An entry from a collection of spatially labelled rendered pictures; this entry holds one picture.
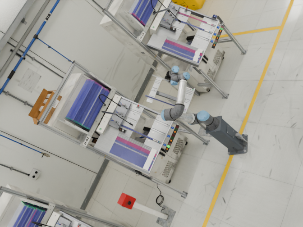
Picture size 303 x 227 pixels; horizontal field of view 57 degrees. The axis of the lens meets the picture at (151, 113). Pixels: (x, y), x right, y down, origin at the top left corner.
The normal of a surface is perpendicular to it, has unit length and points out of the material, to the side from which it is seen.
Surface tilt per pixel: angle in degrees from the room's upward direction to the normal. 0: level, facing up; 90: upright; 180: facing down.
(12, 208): 90
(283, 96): 0
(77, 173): 90
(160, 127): 45
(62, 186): 90
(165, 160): 90
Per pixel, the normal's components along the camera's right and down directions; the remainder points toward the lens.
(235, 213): -0.67, -0.47
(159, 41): -0.04, -0.27
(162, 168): 0.61, 0.08
